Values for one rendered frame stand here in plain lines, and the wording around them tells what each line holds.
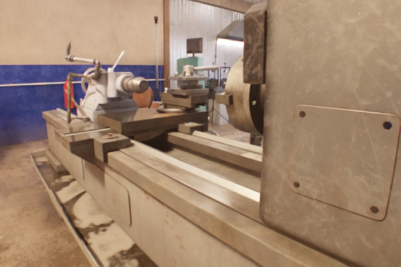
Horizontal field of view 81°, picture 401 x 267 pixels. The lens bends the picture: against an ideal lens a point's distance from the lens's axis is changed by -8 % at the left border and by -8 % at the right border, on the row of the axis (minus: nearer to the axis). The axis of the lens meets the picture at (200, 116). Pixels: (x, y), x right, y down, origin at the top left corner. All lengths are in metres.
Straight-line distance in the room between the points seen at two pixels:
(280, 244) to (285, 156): 0.17
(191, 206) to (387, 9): 0.56
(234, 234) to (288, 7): 0.46
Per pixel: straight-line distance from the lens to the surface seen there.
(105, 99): 1.52
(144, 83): 1.33
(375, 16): 0.43
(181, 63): 5.53
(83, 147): 1.18
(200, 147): 1.17
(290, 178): 0.49
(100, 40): 5.43
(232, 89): 0.70
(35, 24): 5.17
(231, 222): 0.59
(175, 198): 0.72
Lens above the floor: 1.15
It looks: 10 degrees down
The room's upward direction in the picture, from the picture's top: straight up
